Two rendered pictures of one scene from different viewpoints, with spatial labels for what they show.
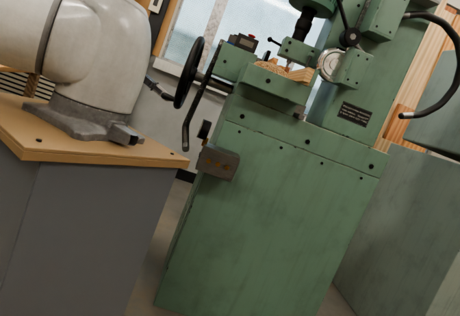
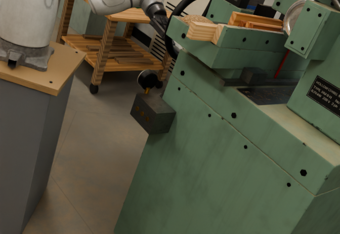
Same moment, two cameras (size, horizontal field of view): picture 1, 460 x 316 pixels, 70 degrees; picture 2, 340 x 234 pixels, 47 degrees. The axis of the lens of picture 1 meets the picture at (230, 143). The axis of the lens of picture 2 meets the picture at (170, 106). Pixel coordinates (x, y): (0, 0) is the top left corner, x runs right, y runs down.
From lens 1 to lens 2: 1.00 m
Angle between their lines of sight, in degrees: 51
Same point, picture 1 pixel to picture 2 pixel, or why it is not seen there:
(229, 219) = (164, 178)
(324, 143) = (251, 123)
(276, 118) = (209, 81)
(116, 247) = (7, 135)
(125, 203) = (7, 105)
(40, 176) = not seen: outside the picture
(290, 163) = (216, 137)
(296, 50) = (289, 3)
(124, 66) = (13, 12)
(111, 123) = (9, 50)
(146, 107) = not seen: hidden behind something
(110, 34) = not seen: outside the picture
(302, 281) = not seen: outside the picture
